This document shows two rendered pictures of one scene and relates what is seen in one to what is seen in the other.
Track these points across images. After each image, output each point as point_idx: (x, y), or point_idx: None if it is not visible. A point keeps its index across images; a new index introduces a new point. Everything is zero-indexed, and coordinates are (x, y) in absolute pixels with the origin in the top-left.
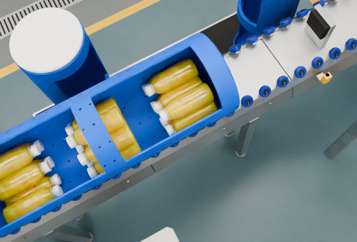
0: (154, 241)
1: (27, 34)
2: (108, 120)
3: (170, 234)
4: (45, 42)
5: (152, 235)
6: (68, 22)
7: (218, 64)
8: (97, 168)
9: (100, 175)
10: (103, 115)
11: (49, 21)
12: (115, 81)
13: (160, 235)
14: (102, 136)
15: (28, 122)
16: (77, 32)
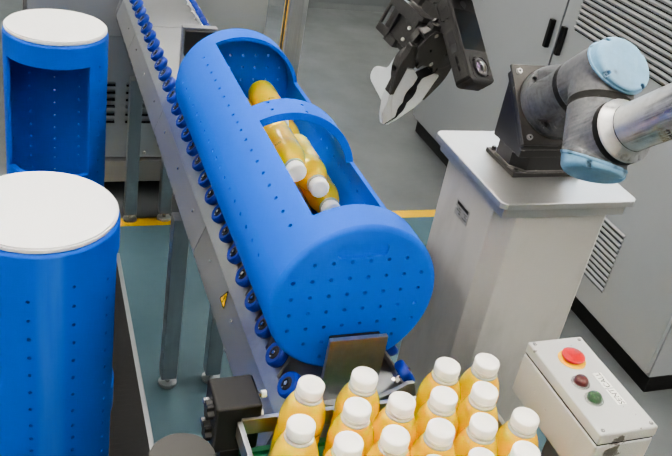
0: (453, 142)
1: (9, 223)
2: (284, 125)
3: (446, 132)
4: (48, 208)
5: (446, 142)
6: (26, 179)
7: (258, 34)
8: (331, 193)
9: (355, 165)
10: (273, 127)
11: (4, 196)
12: (237, 89)
13: (447, 138)
14: (318, 109)
15: (263, 162)
16: (59, 175)
